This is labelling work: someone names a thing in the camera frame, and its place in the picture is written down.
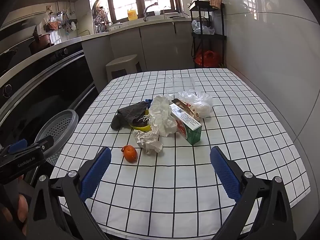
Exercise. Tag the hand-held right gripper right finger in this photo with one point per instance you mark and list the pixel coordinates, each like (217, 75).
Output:
(225, 173)

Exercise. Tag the black stove knob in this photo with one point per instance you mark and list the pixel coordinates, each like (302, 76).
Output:
(6, 90)
(64, 51)

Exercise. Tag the dark grey cloth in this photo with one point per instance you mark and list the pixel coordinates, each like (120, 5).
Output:
(130, 113)

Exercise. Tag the white tissue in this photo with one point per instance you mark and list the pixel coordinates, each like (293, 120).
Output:
(147, 141)

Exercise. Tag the clear bag on rack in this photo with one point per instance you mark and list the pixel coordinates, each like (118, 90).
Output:
(202, 27)

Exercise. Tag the printed snack wrapper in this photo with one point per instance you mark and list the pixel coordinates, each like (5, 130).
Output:
(191, 108)

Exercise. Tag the person's left hand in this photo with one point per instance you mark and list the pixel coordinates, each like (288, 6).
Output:
(23, 208)

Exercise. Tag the white paper towel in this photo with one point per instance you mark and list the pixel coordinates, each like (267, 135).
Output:
(161, 115)

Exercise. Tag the metal dish drying rack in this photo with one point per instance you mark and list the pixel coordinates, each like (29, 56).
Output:
(101, 15)

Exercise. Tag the copper pot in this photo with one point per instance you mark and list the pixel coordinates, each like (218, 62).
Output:
(40, 43)

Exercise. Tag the black built-in stove unit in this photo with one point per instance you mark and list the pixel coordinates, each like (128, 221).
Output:
(50, 80)

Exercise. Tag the yellow detergent bottle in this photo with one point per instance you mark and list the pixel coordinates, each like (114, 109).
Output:
(132, 15)

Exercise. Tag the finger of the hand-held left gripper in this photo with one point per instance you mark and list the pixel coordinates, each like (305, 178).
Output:
(17, 146)
(41, 142)

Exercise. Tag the wall utensil rail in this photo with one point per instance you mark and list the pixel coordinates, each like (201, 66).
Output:
(60, 21)

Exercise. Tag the beige plastic stool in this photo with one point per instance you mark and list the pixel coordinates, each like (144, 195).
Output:
(122, 63)

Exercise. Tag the orange peel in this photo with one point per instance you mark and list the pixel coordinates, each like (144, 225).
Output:
(130, 153)

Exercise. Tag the red plastic bag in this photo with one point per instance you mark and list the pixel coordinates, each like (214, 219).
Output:
(207, 57)

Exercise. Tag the grey perforated plastic basket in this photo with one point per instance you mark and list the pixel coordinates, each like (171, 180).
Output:
(58, 132)

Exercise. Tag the chrome kitchen faucet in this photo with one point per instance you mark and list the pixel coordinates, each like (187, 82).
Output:
(147, 10)

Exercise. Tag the clear plastic bag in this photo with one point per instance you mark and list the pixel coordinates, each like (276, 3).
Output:
(200, 102)

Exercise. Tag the yellow plastic lid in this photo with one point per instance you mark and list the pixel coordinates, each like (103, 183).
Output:
(143, 128)

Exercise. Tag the clear plastic container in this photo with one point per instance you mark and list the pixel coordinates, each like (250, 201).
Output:
(180, 85)

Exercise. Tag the blue plastic scrap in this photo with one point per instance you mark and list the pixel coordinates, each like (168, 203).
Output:
(148, 102)

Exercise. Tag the green and red carton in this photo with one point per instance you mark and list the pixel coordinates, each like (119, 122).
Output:
(191, 132)

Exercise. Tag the beige kitchen cabinet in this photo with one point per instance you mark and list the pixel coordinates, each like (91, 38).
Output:
(155, 42)

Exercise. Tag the brown woven mat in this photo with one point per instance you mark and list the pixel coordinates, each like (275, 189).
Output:
(216, 0)

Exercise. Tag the black metal shelf rack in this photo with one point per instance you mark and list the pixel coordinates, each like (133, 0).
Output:
(221, 36)

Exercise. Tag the white black-checked tablecloth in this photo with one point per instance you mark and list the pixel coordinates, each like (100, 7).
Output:
(175, 180)

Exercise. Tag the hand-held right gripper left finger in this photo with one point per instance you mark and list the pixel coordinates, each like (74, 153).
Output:
(96, 173)

